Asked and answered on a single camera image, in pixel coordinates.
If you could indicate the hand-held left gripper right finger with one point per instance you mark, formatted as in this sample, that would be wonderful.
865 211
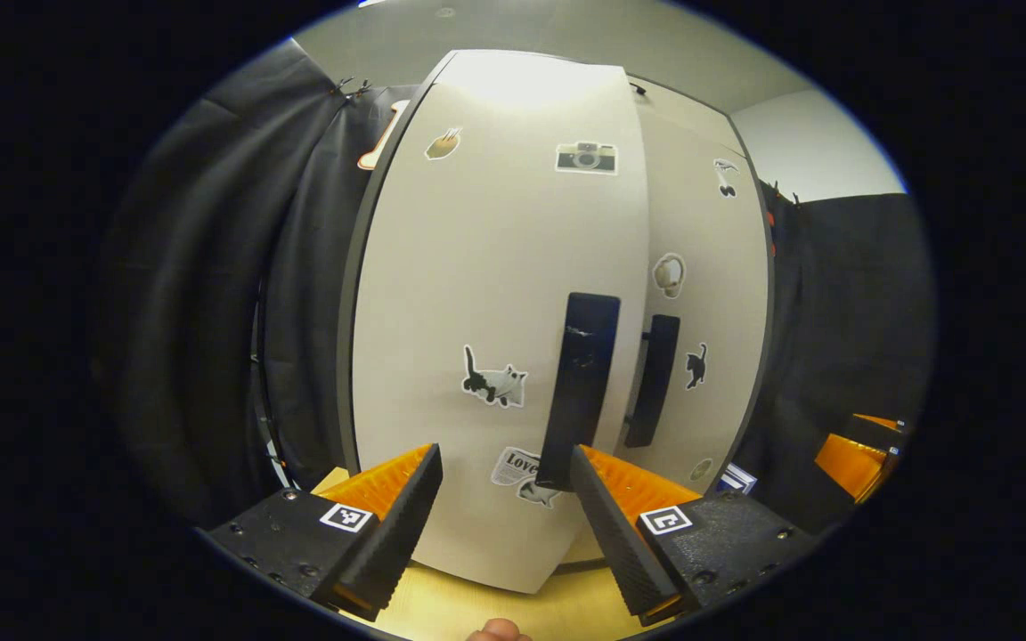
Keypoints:
615 534

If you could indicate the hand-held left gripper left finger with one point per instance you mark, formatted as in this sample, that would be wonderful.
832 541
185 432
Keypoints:
402 525

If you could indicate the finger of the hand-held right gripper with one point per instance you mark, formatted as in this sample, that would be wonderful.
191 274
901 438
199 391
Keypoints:
851 463

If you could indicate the white cabinet door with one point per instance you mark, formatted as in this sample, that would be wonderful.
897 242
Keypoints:
442 267
709 223

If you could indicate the blue box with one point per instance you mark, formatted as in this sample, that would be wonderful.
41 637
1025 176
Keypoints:
736 481

